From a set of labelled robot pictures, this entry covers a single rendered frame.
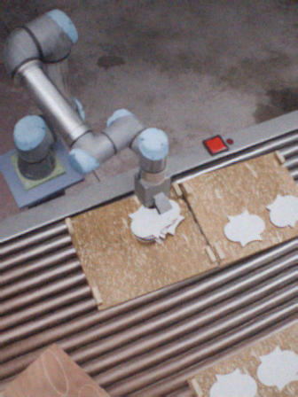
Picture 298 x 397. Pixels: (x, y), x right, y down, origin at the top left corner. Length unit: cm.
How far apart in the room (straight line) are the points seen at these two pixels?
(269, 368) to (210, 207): 60
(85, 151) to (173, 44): 253
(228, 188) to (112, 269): 51
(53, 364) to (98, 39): 280
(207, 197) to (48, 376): 83
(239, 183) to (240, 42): 216
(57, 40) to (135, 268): 75
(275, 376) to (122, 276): 58
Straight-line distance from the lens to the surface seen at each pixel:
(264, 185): 190
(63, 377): 148
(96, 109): 334
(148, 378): 159
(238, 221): 179
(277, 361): 162
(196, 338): 163
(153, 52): 373
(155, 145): 133
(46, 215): 183
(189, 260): 171
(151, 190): 147
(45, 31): 152
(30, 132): 180
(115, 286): 166
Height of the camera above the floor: 247
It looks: 58 degrees down
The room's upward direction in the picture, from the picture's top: 2 degrees clockwise
